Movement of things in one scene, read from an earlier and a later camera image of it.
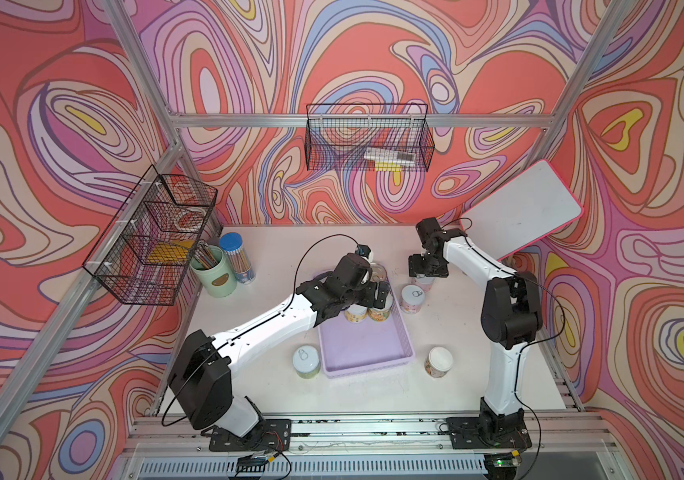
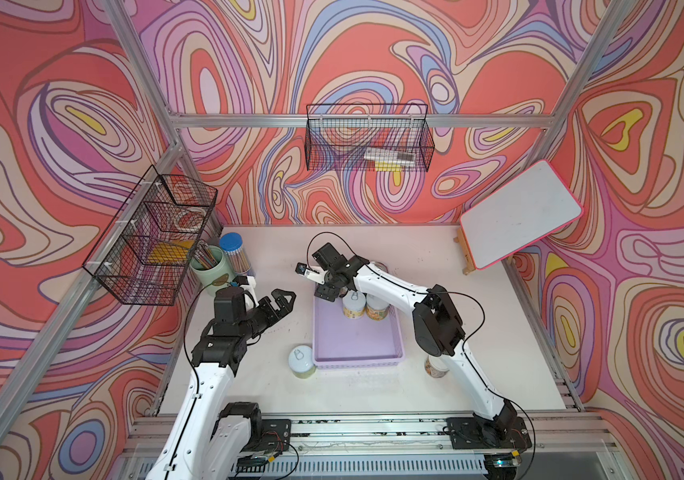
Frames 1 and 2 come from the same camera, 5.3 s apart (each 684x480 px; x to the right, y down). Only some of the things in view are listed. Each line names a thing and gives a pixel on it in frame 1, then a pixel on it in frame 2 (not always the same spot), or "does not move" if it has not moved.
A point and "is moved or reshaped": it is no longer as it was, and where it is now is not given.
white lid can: [356, 313] does not move
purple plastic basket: [350, 348] is moved or reshaped
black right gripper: [416, 268] to [327, 292]
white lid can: [381, 314] does not move
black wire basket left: [146, 251] does not move
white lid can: [306, 361] does not move
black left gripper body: [348, 296] to [251, 322]
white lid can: [438, 362] does not move
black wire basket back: [379, 137] does not move
